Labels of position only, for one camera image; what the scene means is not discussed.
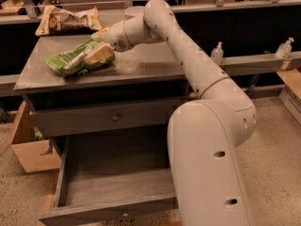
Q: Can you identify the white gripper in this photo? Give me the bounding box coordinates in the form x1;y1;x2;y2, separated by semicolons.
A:
84;21;134;65

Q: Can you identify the green rice chip bag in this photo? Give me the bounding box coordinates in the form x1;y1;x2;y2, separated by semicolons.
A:
45;40;115;77

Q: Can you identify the cardboard box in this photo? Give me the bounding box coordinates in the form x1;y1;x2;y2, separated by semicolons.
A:
0;102;61;173

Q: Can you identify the clear sanitizer pump bottle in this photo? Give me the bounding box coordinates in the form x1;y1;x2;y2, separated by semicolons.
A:
211;41;224;64

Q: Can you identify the brown chip bag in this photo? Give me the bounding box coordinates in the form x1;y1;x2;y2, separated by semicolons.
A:
36;6;102;36

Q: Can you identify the grey wooden drawer cabinet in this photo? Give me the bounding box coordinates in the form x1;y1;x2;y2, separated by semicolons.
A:
15;35;190;226

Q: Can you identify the closed top drawer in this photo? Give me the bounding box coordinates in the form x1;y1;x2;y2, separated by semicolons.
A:
30;97;188;137

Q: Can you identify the white ceramic bowl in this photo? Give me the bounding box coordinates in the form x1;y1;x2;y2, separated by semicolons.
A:
125;6;144;17

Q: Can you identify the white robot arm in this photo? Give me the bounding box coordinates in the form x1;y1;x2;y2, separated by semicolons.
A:
92;0;257;226

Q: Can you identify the open middle drawer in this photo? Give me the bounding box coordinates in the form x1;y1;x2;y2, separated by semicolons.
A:
40;124;177;226

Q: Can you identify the grey metal ledge rail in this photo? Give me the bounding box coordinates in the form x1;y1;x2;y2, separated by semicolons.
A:
0;50;301;98

